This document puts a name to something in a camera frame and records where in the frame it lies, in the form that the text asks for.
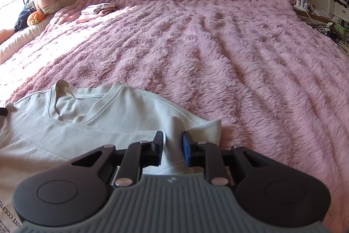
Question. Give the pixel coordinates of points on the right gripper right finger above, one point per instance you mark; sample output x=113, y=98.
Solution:
x=209, y=157

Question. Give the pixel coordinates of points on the pink fluffy bed blanket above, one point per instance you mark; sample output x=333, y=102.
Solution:
x=279, y=86

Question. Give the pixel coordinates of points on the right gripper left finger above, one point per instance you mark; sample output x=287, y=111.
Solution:
x=137, y=156

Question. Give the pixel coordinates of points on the small folded pink clothes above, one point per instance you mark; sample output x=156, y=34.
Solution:
x=94, y=11

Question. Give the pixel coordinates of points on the wooden bedside table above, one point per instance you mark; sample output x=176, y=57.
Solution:
x=313, y=16

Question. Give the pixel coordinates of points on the white printed sweatshirt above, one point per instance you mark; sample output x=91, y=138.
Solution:
x=46, y=128

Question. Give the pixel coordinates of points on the orange plush toy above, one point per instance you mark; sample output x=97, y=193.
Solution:
x=35, y=18

